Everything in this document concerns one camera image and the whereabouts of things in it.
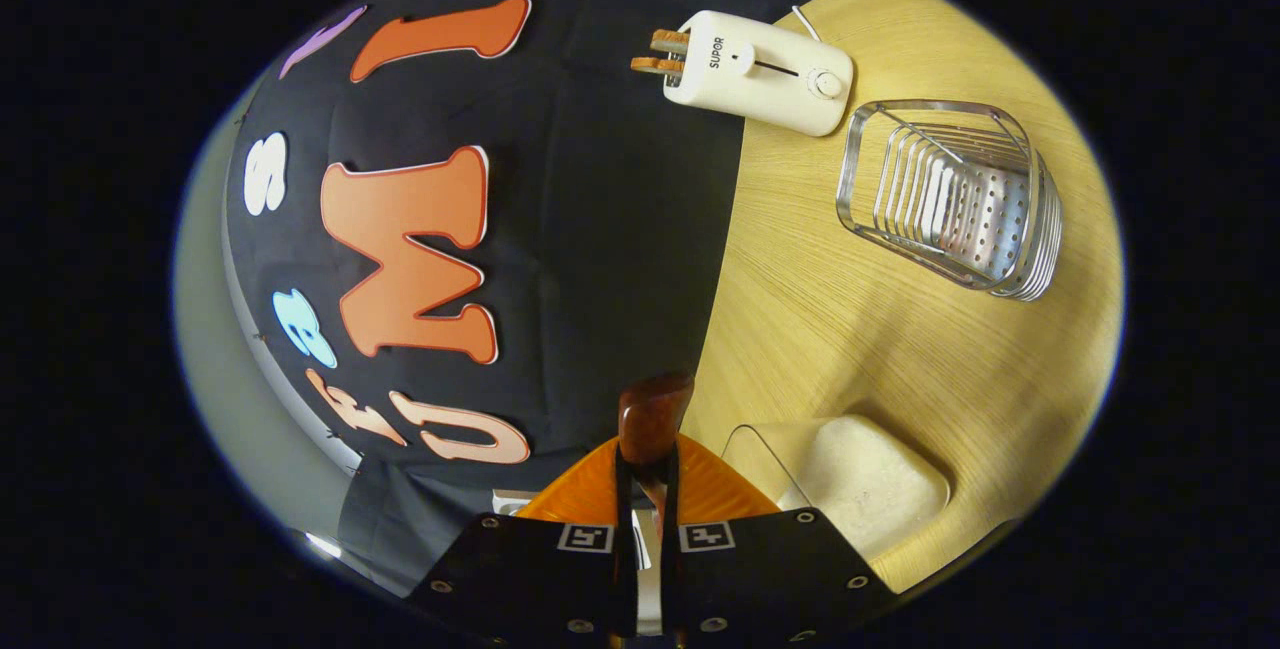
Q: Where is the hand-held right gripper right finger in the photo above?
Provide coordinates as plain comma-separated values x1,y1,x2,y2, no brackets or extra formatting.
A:
660,434,896,648

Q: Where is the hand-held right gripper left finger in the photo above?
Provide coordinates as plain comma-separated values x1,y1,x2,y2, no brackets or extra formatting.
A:
405,434,641,648

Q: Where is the brown wooden spoon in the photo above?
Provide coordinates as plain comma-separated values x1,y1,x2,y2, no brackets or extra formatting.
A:
617,374,696,540

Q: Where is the metal wire chopstick holder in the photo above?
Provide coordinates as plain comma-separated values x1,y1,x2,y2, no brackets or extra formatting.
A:
835,99,1063,302

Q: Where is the black backdrop cloth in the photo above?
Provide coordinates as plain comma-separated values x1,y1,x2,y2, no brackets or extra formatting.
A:
225,0,881,600

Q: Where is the white toaster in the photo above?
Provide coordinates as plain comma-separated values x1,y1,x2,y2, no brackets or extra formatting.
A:
662,9,856,138

